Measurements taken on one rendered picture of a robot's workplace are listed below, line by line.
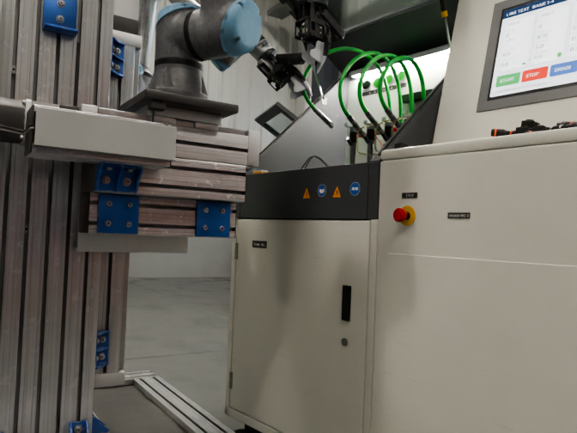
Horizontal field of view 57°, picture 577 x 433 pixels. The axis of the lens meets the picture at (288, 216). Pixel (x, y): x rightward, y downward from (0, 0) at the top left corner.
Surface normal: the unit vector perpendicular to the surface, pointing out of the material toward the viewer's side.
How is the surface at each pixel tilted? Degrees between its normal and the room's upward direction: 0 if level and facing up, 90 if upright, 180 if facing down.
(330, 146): 90
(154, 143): 90
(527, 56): 76
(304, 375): 90
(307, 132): 90
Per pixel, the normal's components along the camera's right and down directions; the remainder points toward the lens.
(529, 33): -0.73, -0.29
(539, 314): -0.77, -0.05
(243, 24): 0.86, 0.15
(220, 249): 0.54, 0.00
